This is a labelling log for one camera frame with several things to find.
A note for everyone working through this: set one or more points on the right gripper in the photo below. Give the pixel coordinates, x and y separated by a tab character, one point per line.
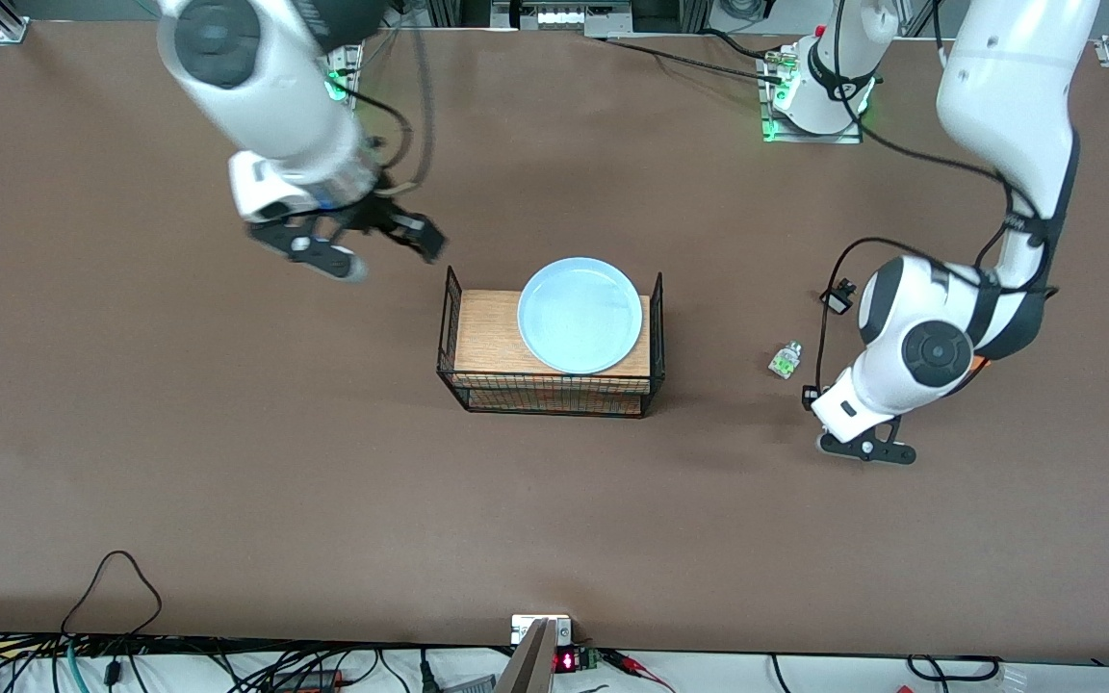
378	214

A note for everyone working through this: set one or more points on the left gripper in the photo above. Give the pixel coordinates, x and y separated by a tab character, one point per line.
808	398

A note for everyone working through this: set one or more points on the light blue round plate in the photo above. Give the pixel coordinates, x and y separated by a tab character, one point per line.
579	316

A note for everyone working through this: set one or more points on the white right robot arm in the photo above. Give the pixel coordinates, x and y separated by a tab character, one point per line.
256	87

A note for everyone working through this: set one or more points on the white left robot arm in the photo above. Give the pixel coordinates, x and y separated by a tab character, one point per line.
1007	87

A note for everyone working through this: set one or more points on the light wooden board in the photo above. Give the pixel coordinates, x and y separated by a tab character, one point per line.
487	332

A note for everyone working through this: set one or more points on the red test clip lead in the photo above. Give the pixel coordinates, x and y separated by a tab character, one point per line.
641	666

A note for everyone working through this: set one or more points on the red digit display module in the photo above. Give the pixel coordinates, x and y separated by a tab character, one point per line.
567	661

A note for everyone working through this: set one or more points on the small white box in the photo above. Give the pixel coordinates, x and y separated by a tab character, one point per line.
522	626

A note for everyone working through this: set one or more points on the grey metal bar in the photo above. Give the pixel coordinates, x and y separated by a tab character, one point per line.
530	664

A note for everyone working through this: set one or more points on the black power adapter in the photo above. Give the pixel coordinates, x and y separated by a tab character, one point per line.
309	681

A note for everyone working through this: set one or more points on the green push-button switch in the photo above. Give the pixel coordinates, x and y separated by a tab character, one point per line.
786	361

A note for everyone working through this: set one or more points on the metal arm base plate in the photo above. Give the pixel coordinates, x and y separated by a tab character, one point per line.
776	130
348	63

